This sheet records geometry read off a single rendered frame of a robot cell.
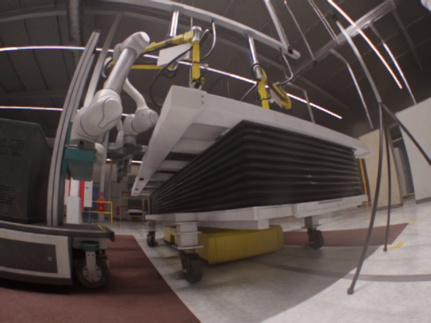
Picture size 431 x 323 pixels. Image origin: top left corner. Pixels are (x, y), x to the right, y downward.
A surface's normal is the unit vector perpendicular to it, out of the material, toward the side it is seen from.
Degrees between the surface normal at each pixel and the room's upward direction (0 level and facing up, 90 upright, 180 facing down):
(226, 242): 90
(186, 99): 90
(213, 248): 90
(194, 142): 90
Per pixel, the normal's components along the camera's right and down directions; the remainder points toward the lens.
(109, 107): 0.86, -0.08
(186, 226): 0.44, -0.26
